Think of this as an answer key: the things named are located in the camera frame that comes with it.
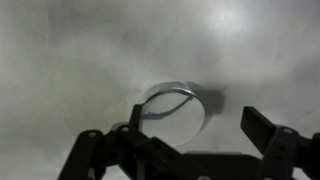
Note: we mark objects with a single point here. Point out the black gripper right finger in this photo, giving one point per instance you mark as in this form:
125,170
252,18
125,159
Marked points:
283,150

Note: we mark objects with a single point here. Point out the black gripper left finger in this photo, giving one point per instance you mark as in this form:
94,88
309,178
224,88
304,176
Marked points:
133,156

